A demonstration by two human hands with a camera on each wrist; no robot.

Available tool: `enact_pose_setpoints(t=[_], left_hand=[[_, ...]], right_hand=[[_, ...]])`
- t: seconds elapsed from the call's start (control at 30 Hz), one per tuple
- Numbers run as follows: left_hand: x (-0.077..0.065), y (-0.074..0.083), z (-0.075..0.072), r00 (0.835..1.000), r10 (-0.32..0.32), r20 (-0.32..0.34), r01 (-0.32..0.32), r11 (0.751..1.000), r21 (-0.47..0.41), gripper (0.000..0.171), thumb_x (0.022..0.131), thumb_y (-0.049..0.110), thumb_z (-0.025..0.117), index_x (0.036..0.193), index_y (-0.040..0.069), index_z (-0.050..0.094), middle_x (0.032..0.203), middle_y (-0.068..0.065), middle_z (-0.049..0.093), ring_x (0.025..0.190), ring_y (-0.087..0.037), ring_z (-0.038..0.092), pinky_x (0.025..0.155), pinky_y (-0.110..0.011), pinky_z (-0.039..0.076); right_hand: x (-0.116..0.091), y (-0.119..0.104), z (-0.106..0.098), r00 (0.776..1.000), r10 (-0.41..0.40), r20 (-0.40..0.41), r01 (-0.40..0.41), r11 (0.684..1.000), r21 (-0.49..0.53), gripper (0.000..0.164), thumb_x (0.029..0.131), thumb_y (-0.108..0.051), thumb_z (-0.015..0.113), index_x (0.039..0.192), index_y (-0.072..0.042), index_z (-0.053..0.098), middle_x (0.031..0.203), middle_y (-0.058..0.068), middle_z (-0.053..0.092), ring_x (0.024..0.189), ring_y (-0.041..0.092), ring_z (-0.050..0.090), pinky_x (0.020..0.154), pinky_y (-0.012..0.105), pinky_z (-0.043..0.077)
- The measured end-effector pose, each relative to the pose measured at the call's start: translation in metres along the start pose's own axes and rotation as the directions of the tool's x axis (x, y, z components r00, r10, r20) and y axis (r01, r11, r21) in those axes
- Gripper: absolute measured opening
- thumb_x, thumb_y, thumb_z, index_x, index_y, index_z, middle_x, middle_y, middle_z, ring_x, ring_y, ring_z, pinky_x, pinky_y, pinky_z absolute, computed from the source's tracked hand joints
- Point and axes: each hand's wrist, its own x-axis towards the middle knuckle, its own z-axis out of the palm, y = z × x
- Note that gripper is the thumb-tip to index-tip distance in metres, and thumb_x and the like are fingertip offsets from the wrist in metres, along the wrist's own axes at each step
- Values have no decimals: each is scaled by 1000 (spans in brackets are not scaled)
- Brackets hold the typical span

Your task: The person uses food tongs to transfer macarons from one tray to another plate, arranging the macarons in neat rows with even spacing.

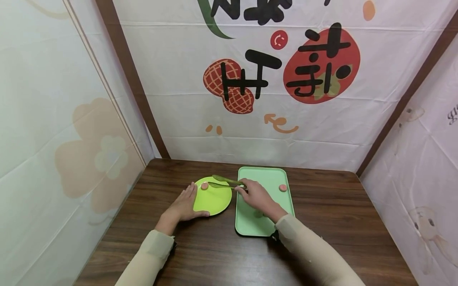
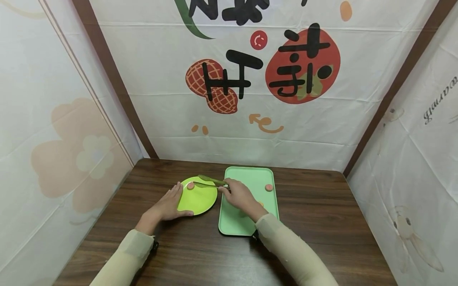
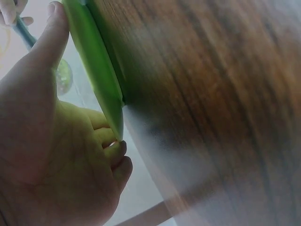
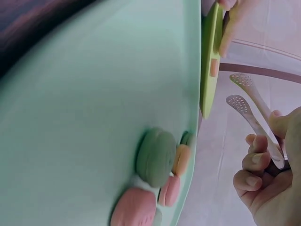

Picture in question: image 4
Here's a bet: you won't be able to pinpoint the green macaron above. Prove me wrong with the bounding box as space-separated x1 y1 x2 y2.
135 127 177 188
179 131 197 147

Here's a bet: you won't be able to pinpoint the green plate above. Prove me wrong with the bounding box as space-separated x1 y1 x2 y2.
199 1 224 120

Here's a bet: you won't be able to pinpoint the orange macaron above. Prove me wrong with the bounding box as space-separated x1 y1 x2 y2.
171 144 191 176
209 58 219 78

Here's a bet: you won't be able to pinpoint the person's right hand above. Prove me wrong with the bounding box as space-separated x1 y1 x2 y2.
233 109 301 226

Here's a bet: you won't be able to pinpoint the person's left hand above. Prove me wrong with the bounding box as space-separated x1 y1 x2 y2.
217 0 238 59

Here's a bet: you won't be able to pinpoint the white perforated tongs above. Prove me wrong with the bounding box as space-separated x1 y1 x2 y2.
225 73 287 170

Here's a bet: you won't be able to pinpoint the mint green tray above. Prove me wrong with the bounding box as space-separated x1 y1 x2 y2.
0 0 204 226

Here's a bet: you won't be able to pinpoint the pink macaron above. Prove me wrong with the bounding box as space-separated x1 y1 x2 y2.
158 175 182 208
110 187 157 226

